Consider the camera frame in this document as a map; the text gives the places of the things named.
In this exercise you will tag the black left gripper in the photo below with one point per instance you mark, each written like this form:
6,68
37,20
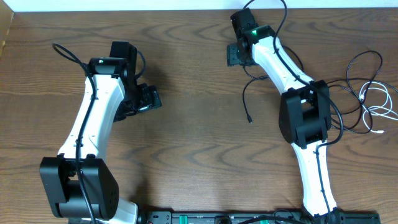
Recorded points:
149,98

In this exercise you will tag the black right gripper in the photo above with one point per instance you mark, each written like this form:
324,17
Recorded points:
232,58

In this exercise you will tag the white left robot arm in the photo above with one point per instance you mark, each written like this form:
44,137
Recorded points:
78,184

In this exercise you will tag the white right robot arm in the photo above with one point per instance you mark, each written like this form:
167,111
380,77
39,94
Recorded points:
304,114

